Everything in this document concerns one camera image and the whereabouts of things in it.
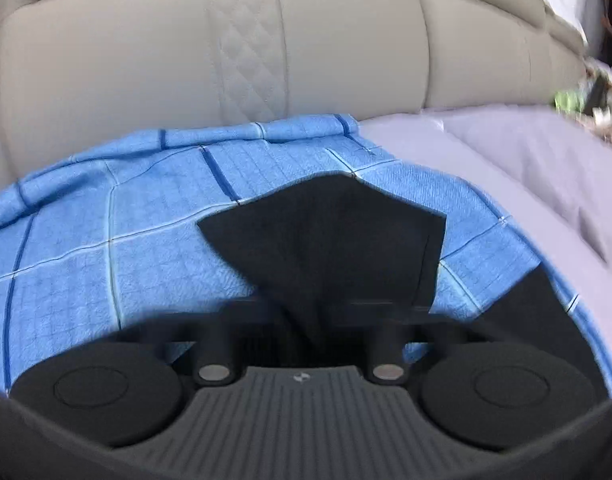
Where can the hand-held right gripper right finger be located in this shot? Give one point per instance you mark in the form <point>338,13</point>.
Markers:
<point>367,316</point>

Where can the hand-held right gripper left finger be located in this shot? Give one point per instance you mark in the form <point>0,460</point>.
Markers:
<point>246,316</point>

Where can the black pants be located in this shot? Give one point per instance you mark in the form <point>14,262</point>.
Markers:
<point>331,240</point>

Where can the blue checked bed sheet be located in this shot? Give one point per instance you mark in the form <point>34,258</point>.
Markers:
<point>136,220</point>

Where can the lavender quilt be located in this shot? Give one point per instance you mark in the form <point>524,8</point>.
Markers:
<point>526,170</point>

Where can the beige padded headboard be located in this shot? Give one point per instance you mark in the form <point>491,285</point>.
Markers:
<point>136,60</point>

